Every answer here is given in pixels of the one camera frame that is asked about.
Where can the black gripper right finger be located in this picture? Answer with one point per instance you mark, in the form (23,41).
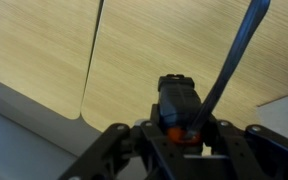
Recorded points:
(219,135)

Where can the small black orange connector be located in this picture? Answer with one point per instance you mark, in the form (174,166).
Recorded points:
(178,104)

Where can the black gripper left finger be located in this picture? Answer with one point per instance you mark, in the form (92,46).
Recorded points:
(154,141)

